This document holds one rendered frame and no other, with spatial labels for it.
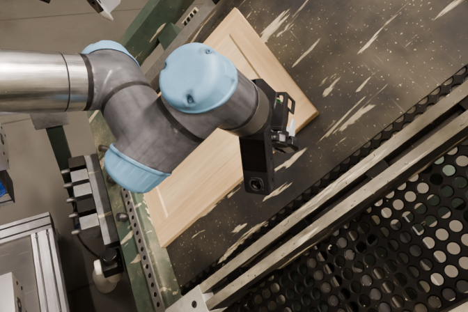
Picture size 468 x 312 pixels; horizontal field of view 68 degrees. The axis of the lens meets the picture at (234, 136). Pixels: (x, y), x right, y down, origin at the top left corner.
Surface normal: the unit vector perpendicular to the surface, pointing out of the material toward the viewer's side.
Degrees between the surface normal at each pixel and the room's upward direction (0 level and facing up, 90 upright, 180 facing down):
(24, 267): 0
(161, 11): 90
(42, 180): 0
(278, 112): 45
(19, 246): 0
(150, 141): 49
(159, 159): 70
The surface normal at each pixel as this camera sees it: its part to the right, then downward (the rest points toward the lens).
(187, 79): -0.44, -0.21
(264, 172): -0.45, 0.35
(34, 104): 0.50, 0.75
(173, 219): -0.61, -0.23
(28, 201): 0.17, -0.65
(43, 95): 0.64, 0.40
